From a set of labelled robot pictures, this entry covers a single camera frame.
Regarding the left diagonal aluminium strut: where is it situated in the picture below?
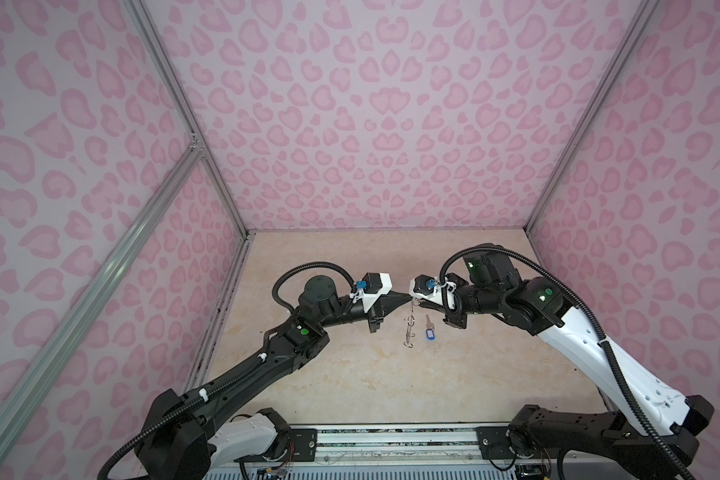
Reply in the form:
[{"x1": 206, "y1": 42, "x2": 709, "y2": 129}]
[{"x1": 0, "y1": 146, "x2": 204, "y2": 466}]

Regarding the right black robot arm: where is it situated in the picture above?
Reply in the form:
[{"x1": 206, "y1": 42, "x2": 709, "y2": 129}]
[{"x1": 410, "y1": 243, "x2": 714, "y2": 479}]

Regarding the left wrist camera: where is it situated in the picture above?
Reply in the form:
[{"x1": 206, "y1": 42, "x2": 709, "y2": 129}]
[{"x1": 351, "y1": 272, "x2": 392, "y2": 313}]

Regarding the corner aluminium post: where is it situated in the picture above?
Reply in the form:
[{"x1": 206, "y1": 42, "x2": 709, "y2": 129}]
[
  {"x1": 122, "y1": 0, "x2": 249, "y2": 239},
  {"x1": 523, "y1": 0, "x2": 664, "y2": 237}
]

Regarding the key with blue tag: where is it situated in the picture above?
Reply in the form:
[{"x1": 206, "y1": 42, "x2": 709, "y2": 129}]
[{"x1": 426, "y1": 315, "x2": 436, "y2": 341}]

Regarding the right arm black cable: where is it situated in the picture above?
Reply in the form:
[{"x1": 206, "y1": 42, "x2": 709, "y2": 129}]
[{"x1": 437, "y1": 244, "x2": 697, "y2": 480}]

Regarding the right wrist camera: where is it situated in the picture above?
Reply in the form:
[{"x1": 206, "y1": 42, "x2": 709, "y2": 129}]
[{"x1": 409, "y1": 274, "x2": 456, "y2": 308}]

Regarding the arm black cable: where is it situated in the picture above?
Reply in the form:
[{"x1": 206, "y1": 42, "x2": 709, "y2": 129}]
[
  {"x1": 437, "y1": 244, "x2": 697, "y2": 480},
  {"x1": 271, "y1": 260, "x2": 356, "y2": 313}
]

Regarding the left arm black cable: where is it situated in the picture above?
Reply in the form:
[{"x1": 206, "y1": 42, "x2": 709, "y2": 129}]
[{"x1": 271, "y1": 260, "x2": 356, "y2": 313}]

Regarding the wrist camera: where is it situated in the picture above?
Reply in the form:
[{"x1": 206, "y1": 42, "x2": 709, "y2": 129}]
[
  {"x1": 351, "y1": 272, "x2": 392, "y2": 313},
  {"x1": 409, "y1": 274, "x2": 456, "y2": 308}
]

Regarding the right corner aluminium post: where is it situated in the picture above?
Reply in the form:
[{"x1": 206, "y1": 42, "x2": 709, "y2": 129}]
[{"x1": 523, "y1": 0, "x2": 664, "y2": 237}]

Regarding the perforated metal ring disc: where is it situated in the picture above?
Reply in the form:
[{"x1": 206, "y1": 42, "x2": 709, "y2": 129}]
[{"x1": 403, "y1": 301, "x2": 416, "y2": 349}]

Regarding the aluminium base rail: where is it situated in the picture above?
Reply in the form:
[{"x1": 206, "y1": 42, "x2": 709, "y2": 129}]
[{"x1": 203, "y1": 421, "x2": 661, "y2": 480}]

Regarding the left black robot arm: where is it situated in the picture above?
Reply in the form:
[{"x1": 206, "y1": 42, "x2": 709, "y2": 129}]
[{"x1": 97, "y1": 273, "x2": 412, "y2": 479}]

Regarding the left corner aluminium post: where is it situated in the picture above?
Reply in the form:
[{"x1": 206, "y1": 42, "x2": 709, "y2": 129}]
[{"x1": 122, "y1": 0, "x2": 249, "y2": 239}]

